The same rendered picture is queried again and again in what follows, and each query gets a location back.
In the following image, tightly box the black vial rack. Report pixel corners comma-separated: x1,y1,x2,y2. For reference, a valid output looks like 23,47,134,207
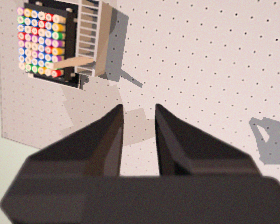
24,2,76,82

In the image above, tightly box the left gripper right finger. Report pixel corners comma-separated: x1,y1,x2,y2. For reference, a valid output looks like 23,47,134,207
155,103,263,176

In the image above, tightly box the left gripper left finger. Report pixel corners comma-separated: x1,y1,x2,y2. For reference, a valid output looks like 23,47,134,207
15,104,124,178

